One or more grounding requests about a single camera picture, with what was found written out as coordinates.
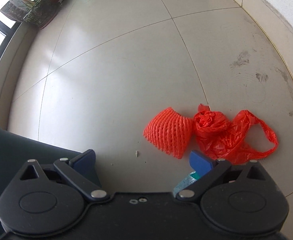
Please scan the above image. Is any red plastic bag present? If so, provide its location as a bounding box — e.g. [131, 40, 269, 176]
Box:
[193, 104, 279, 165]

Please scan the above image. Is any orange foam fruit net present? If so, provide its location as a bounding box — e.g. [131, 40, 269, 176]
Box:
[143, 107, 193, 159]

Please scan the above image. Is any dark teal trash bin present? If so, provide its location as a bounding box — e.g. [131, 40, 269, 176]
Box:
[0, 129, 85, 239]

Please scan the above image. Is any dark ceramic plant pot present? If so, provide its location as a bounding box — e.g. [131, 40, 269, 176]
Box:
[23, 0, 59, 29]

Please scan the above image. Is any cardboard sheet on sill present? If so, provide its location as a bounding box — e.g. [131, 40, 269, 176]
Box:
[0, 0, 35, 22]

